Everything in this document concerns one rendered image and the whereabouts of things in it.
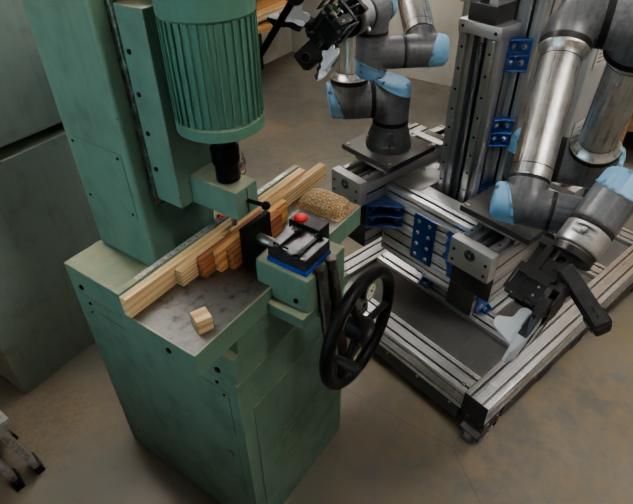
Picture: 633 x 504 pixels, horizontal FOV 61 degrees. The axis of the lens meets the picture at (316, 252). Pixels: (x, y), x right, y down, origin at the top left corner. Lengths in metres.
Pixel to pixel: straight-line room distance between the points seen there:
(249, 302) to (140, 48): 0.53
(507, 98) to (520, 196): 0.67
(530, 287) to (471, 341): 1.12
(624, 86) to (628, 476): 1.31
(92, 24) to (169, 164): 0.29
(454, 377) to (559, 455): 0.44
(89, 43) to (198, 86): 0.24
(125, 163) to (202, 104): 0.29
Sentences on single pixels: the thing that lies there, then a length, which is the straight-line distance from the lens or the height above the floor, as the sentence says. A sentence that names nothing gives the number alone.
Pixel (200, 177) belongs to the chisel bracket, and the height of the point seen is 1.07.
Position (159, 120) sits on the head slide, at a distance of 1.14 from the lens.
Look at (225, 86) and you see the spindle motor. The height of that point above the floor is 1.31.
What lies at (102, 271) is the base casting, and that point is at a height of 0.80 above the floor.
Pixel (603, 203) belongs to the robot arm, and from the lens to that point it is 0.96.
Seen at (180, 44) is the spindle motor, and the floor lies 1.38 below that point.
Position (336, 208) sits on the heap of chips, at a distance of 1.32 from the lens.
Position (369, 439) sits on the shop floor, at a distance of 1.97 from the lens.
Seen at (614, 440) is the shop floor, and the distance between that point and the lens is 2.20.
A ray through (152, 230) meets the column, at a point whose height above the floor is 0.92.
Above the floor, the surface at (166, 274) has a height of 0.94.
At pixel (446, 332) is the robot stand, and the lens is 2.03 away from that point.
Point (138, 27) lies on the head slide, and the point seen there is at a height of 1.39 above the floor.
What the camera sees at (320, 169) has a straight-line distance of 1.46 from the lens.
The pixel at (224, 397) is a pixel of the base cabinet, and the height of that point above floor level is 0.65.
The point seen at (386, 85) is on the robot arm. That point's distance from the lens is 1.71.
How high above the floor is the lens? 1.67
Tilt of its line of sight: 39 degrees down
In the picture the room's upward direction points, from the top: 1 degrees counter-clockwise
